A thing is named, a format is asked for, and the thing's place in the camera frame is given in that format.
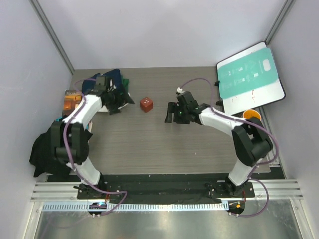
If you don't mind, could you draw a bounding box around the black crumpled t-shirt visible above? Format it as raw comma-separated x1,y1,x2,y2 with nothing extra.
29,121,92,178

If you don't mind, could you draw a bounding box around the white folded t-shirt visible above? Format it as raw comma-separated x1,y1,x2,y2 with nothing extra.
98,101,128,113

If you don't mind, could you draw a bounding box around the left aluminium frame post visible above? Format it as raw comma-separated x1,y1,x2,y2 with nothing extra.
29,0,75,75

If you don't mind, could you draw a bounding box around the brown cover book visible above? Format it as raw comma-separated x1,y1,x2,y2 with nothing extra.
62,90,82,118

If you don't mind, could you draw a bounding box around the right aluminium frame post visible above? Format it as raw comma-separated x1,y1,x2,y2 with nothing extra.
264,0,296,45

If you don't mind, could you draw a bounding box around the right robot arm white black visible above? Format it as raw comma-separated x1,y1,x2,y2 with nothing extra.
165,91,273,197

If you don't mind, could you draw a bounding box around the green folded t-shirt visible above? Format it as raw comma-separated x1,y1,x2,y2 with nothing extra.
122,78,130,92

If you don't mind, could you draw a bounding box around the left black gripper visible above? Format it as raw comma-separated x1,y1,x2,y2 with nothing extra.
106,84,134,115

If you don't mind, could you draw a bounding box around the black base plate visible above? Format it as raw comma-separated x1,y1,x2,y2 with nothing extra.
77,173,255,201

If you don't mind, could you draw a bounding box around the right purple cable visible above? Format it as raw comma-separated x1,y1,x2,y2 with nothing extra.
175,78,280,218

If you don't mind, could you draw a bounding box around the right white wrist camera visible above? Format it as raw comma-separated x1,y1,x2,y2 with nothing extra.
176,87,184,95

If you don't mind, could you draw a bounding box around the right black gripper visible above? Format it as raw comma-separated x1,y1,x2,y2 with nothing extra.
165,102,190,124

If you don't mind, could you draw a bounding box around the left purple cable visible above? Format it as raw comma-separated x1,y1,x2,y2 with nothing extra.
63,78,128,217

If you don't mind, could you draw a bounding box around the aluminium frame post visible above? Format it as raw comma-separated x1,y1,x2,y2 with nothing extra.
264,0,296,45
29,0,75,75

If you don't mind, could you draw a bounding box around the red cube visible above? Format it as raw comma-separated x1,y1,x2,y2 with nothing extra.
140,97,153,113

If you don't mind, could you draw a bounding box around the white mug orange inside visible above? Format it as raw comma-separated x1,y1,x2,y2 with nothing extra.
242,109,262,121

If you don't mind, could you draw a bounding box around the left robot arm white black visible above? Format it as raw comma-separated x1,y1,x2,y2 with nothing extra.
50,75,134,199

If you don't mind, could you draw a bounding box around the white slotted cable duct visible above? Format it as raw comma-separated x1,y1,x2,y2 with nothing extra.
42,202,229,212

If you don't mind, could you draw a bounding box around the white whiteboard black frame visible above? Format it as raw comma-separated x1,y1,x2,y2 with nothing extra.
217,42,286,115

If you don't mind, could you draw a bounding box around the navy blue t-shirt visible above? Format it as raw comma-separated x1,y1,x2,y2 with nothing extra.
82,68,124,95

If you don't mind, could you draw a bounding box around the teal folding board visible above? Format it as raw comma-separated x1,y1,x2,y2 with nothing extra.
217,47,278,99

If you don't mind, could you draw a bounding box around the purple cable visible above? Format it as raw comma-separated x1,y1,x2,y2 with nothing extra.
63,78,128,217
175,78,280,218

